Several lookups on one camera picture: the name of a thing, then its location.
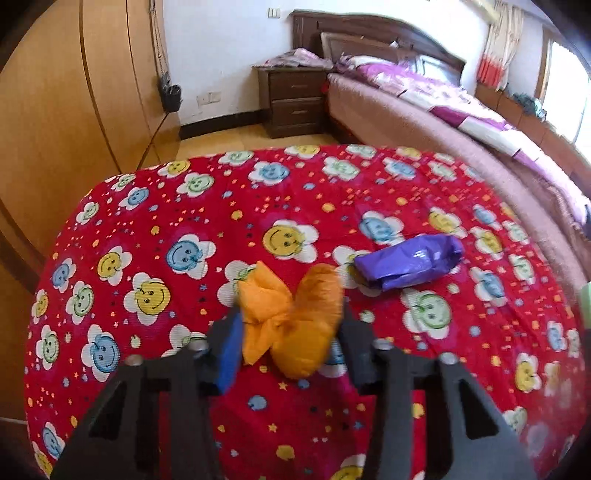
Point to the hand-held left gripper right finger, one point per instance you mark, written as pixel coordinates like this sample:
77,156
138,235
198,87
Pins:
358,353

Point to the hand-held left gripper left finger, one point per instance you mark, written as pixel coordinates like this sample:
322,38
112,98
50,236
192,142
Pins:
231,350

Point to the orange plastic bag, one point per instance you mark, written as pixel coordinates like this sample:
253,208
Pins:
300,332

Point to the purple plastic bag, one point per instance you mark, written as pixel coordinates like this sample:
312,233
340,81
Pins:
406,263

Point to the red smiley flower printed blanket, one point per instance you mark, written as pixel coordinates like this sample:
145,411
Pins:
323,194

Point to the bed with purple bedding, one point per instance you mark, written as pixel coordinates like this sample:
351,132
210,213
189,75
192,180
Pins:
392,124

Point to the dark wooden nightstand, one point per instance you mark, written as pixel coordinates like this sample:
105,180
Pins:
295,101

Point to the purple patchwork quilt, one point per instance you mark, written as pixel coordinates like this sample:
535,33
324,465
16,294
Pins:
443,99

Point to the wooden window cabinet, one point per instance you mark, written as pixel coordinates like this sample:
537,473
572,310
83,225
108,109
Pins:
517,113

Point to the wooden wardrobe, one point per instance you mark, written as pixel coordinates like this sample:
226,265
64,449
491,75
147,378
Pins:
55,115

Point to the pink clothes pile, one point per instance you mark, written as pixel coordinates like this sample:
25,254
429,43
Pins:
300,59

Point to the blue clothes pile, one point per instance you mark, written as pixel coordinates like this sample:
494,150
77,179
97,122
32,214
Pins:
530,104

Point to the dark wooden headboard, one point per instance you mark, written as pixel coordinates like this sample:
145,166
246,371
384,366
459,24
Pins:
369,30

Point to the window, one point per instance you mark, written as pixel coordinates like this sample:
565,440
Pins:
565,87

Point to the red and cream curtain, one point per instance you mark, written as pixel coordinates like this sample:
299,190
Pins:
501,46

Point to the wall outlet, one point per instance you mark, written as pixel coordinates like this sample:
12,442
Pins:
208,98

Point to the black wall pouch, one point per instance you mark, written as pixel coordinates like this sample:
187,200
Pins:
170,94

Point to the wall light switch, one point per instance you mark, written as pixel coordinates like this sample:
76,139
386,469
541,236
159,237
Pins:
274,13

